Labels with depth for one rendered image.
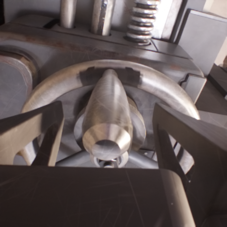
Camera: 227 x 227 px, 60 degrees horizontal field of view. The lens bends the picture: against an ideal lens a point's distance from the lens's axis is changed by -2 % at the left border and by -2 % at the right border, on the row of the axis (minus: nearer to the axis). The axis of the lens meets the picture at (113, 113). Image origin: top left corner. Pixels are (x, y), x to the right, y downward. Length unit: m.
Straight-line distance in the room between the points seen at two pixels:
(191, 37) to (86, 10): 0.20
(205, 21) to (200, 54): 0.06
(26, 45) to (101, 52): 0.09
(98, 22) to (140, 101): 0.13
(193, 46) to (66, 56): 0.24
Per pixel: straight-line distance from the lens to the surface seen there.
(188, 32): 0.40
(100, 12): 0.32
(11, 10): 0.45
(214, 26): 0.41
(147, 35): 0.33
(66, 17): 0.33
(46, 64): 0.26
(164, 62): 0.27
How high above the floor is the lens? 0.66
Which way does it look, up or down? 6 degrees up
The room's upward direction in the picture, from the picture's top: 100 degrees clockwise
